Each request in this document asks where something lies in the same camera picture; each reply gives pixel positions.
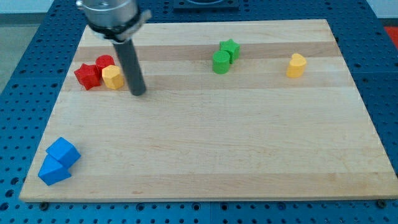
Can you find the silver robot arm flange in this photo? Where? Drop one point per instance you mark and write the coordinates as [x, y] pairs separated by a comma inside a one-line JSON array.
[[114, 20]]

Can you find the yellow heart block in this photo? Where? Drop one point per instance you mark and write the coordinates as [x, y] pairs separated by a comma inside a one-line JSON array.
[[297, 65]]

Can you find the wooden board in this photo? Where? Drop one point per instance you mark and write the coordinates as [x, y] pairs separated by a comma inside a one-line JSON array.
[[249, 134]]

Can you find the green cylinder block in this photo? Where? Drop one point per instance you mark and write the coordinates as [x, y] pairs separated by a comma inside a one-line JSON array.
[[220, 61]]

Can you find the green star block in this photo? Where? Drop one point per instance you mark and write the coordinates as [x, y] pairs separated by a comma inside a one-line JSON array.
[[231, 47]]

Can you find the yellow hexagon block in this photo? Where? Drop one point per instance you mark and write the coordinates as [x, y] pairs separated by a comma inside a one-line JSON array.
[[112, 77]]

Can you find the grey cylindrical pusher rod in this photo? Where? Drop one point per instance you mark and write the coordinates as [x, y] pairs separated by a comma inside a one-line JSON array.
[[130, 64]]

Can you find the red cylinder block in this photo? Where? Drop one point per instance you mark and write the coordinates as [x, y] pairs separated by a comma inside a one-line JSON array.
[[103, 61]]

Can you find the red star block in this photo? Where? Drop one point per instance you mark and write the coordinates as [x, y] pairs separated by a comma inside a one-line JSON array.
[[88, 76]]

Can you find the blue cube block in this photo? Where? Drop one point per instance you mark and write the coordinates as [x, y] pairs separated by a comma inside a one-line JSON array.
[[64, 152]]

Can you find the blue triangle block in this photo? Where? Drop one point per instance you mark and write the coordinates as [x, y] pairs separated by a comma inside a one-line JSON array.
[[52, 171]]

